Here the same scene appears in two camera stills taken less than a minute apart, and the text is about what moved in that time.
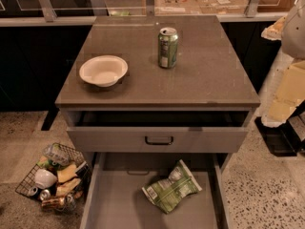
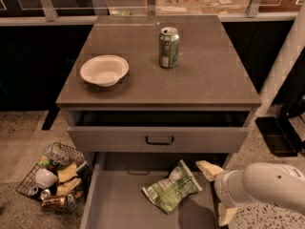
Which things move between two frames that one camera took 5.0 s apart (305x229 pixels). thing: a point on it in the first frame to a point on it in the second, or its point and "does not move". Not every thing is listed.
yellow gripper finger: (274, 31) to (234, 187)
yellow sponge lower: (66, 187) does not move
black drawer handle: (158, 143) does not move
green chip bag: (167, 195) does not move
